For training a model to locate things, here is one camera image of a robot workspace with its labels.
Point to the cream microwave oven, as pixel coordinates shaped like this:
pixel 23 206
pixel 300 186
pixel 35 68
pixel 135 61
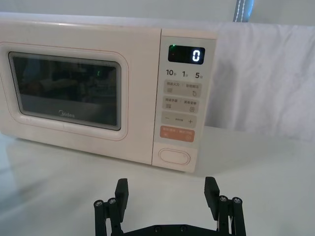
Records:
pixel 73 37

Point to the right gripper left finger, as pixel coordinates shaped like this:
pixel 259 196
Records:
pixel 115 211

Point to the white curtain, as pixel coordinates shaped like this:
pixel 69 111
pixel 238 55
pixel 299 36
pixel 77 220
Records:
pixel 265 73

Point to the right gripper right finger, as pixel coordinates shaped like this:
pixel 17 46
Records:
pixel 226 214

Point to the oven control panel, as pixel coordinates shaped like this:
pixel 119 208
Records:
pixel 182 82

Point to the grey striped post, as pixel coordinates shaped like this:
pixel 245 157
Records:
pixel 240 9

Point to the white table cloth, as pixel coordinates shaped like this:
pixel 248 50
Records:
pixel 49 186

